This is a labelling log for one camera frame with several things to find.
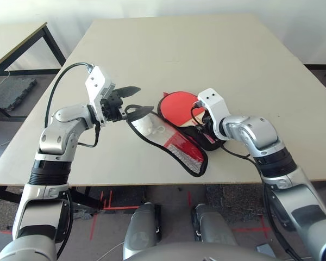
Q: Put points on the red black paddle case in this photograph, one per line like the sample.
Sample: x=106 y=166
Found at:
x=184 y=146

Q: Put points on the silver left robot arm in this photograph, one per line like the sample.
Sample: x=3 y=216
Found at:
x=57 y=136

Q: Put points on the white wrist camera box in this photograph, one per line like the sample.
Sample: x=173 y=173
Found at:
x=214 y=103
x=97 y=81

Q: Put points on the black framed side table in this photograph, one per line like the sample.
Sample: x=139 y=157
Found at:
x=16 y=40

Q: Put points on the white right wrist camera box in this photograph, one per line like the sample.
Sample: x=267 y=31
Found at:
x=214 y=103

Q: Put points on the grey robot torso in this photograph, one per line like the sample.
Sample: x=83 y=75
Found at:
x=193 y=253

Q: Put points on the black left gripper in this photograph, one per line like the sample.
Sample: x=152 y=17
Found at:
x=112 y=108

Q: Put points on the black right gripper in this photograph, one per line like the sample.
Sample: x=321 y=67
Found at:
x=208 y=123

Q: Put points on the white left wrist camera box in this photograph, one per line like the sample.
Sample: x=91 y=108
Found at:
x=97 y=81

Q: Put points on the small grey box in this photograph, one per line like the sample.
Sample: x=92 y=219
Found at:
x=264 y=249

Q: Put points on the grey robot leg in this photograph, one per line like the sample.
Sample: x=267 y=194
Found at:
x=140 y=228
x=214 y=225

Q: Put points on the grey robot right leg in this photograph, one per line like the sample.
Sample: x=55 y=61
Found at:
x=214 y=225

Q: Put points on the black foam floor mat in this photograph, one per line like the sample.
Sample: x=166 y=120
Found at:
x=13 y=92

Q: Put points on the red ping-pong paddle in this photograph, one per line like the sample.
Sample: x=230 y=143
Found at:
x=179 y=108

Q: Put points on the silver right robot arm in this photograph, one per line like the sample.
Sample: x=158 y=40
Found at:
x=260 y=136

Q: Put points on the grey robot left leg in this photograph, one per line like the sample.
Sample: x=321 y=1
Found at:
x=140 y=228

